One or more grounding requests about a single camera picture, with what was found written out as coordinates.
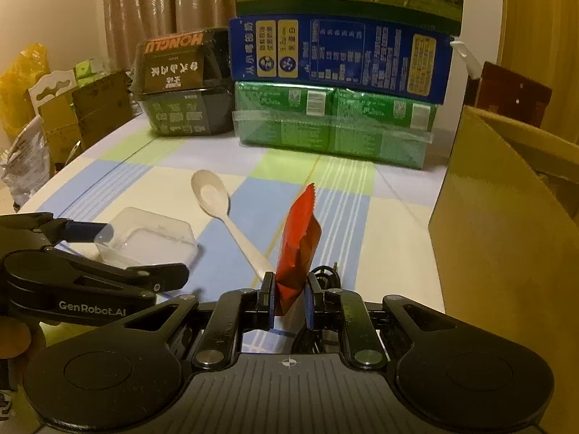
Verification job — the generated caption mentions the beige curtain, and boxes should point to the beige curtain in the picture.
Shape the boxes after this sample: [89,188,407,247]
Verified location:
[102,0,238,74]

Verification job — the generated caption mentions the white plastic handle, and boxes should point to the white plastic handle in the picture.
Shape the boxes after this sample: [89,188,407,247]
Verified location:
[449,40,483,80]

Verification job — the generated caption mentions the clear plastic container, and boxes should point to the clear plastic container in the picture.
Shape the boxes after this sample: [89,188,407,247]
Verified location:
[94,207,200,277]

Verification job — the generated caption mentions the person's left hand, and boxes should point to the person's left hand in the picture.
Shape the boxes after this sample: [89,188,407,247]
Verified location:
[0,316,47,363]

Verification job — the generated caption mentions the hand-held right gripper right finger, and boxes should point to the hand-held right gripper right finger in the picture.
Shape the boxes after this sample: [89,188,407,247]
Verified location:
[305,273,471,369]

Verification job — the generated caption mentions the red sachet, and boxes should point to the red sachet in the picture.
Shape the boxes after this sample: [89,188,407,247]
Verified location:
[274,183,323,316]

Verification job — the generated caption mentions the cardboard hanger card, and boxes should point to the cardboard hanger card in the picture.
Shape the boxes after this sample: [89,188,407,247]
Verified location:
[28,69,79,110]

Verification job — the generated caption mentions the green shrink-wrapped box pack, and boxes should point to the green shrink-wrapped box pack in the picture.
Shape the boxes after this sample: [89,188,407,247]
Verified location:
[232,80,438,171]

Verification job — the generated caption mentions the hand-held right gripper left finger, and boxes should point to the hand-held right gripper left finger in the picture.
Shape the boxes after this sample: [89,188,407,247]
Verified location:
[111,272,276,369]

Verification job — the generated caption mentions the white plastic spoon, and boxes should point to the white plastic spoon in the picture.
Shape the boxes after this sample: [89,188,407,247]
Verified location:
[190,169,273,282]

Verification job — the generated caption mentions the small light green boxes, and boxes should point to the small light green boxes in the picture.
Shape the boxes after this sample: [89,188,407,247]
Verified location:
[74,57,110,88]

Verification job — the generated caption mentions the small brown cardboard box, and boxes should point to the small brown cardboard box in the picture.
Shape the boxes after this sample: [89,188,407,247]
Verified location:
[41,71,135,168]

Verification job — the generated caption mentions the black instant noodle box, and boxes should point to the black instant noodle box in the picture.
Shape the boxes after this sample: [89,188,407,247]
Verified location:
[133,27,234,137]

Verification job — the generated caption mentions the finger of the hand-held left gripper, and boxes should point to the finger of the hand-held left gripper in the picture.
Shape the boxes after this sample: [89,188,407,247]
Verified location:
[0,212,115,250]
[2,245,191,297]

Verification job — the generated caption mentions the large cardboard box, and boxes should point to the large cardboard box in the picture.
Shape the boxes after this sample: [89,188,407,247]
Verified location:
[428,106,579,359]

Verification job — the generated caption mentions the black cable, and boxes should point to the black cable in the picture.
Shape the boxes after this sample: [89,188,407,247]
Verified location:
[293,264,345,354]

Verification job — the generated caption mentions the desktop with checked tablecloth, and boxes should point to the desktop with checked tablecloth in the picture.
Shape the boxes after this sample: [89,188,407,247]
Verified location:
[34,120,457,354]

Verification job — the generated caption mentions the dark brown box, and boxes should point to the dark brown box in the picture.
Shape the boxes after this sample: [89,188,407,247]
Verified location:
[470,61,553,128]

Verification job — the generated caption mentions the yellow plastic bag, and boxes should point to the yellow plastic bag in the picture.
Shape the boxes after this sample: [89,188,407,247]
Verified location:
[0,44,51,137]

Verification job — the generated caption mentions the blue printed carton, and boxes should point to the blue printed carton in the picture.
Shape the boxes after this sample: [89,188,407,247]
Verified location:
[228,14,454,105]

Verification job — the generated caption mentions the crumpled silver bag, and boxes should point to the crumpled silver bag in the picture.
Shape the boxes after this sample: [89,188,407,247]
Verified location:
[0,116,53,209]

